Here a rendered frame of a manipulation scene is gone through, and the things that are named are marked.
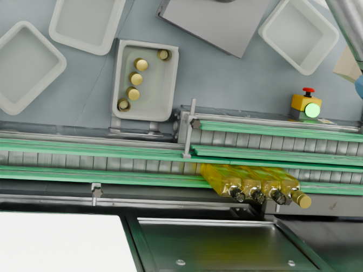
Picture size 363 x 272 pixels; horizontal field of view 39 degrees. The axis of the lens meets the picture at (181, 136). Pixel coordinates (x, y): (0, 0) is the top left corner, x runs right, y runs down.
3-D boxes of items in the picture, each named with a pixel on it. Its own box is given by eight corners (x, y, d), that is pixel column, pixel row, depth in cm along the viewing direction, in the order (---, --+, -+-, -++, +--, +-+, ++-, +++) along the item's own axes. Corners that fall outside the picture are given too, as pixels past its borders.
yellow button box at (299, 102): (288, 114, 170) (298, 119, 163) (292, 92, 168) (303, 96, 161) (307, 116, 172) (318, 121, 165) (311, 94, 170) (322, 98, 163)
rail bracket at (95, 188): (84, 194, 146) (87, 212, 134) (86, 171, 145) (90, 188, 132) (98, 195, 148) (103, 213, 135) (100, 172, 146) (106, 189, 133)
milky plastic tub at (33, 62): (-33, 70, 143) (-38, 74, 135) (25, 15, 143) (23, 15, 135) (14, 113, 149) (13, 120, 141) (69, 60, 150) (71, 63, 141)
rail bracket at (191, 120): (174, 150, 149) (185, 163, 137) (182, 93, 145) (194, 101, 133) (184, 150, 150) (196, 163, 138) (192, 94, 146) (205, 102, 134)
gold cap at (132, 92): (126, 85, 152) (128, 88, 148) (138, 87, 153) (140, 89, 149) (125, 97, 153) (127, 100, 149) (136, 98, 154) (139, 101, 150)
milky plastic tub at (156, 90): (108, 111, 154) (111, 117, 146) (115, 36, 149) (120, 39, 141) (163, 116, 159) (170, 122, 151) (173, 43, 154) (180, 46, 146)
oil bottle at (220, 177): (199, 174, 153) (222, 200, 133) (202, 156, 152) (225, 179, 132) (216, 175, 155) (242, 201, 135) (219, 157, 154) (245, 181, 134)
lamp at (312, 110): (302, 115, 163) (307, 117, 160) (305, 102, 162) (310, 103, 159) (315, 116, 164) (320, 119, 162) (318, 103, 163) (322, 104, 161)
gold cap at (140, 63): (134, 56, 151) (136, 58, 146) (146, 58, 152) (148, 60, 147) (133, 69, 151) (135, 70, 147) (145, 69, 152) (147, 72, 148)
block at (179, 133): (169, 137, 155) (175, 143, 148) (173, 107, 153) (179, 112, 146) (181, 138, 156) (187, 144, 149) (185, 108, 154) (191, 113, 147)
